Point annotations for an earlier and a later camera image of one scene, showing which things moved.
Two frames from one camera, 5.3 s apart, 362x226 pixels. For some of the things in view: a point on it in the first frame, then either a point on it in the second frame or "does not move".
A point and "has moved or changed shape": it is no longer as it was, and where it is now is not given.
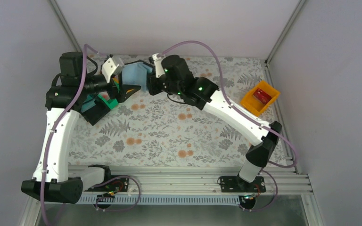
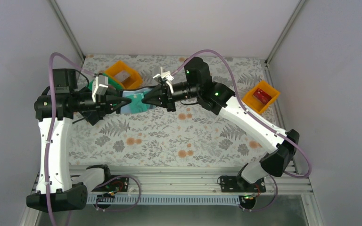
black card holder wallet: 135,73 has moved or changed shape
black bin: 94,114 does not move
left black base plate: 116,183 does not move
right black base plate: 234,184 does not move
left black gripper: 115,89 to 102,102
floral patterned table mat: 152,128 does not move
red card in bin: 262,96 does not move
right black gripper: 151,82 to 169,96
